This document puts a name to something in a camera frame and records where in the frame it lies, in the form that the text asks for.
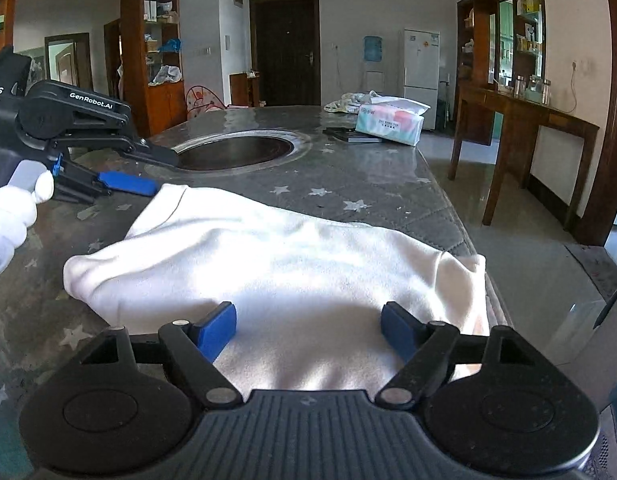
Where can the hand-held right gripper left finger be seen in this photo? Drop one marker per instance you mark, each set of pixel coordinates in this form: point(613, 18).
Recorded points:
point(218, 330)

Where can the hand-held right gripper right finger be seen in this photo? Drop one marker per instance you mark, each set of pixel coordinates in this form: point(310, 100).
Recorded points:
point(396, 330)

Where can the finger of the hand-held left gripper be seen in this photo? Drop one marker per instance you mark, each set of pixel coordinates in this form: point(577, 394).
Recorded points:
point(161, 156)
point(128, 183)

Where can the white garment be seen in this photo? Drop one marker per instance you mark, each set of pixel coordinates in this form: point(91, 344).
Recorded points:
point(288, 270)

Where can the person's left hand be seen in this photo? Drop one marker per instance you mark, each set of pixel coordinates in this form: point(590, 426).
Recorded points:
point(13, 220)

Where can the white plastic bag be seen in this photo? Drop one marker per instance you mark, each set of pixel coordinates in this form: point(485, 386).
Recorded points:
point(166, 76)

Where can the wooden arched display cabinet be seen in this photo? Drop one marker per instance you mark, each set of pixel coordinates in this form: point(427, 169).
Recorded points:
point(138, 60)

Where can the small wooden cabinet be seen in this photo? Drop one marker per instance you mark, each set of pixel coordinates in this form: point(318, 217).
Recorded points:
point(244, 90)

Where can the blue plastic bag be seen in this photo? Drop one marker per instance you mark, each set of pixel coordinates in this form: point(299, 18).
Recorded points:
point(169, 45)

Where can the grey star-patterned table cover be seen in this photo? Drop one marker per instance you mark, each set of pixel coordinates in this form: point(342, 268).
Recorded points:
point(363, 185)

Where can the dark wooden door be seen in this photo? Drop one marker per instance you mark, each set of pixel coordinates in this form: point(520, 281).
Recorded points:
point(286, 50)

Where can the flat black device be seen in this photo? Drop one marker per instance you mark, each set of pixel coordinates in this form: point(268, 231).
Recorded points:
point(348, 135)

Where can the crumpled patterned cloth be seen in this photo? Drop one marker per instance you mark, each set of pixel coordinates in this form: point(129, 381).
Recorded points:
point(344, 104)

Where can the tissue pack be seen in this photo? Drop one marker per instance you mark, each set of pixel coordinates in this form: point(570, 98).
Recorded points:
point(388, 125)

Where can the dark doormat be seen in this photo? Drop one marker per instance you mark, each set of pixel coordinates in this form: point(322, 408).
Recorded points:
point(596, 270)

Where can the water dispenser with blue bottle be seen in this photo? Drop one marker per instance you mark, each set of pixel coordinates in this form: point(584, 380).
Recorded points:
point(372, 50)

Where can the dark wooden side table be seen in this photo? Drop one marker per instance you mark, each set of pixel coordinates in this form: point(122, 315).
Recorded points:
point(538, 115)

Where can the white refrigerator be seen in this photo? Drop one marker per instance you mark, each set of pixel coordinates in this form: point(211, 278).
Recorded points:
point(421, 60)

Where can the glass jar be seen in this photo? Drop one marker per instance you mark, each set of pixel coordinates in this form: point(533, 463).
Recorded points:
point(546, 91)
point(534, 85)
point(519, 86)

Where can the wall switch panel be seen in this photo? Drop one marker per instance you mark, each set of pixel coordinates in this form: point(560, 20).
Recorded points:
point(203, 51)

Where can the wooden wall shelf cabinet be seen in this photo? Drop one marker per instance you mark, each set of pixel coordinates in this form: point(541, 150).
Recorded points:
point(481, 35)

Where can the wooden door frame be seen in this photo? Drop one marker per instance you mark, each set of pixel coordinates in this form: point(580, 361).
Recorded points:
point(611, 110)

